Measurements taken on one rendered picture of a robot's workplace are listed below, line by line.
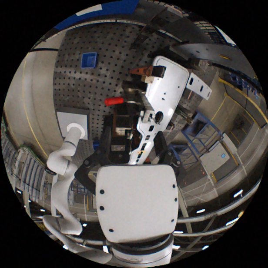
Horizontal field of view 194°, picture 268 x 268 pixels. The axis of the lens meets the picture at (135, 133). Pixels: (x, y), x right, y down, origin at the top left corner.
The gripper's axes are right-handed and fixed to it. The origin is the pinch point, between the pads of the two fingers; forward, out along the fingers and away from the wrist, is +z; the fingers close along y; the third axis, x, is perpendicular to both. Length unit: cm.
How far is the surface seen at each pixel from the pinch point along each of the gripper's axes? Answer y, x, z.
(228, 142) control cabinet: 781, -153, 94
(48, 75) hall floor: -148, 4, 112
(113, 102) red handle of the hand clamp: -5.4, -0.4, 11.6
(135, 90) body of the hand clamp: 1.2, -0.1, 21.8
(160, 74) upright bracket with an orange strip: 4.0, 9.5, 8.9
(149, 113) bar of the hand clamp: 3.3, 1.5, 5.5
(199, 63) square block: 27.6, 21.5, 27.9
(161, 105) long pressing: 17.3, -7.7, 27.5
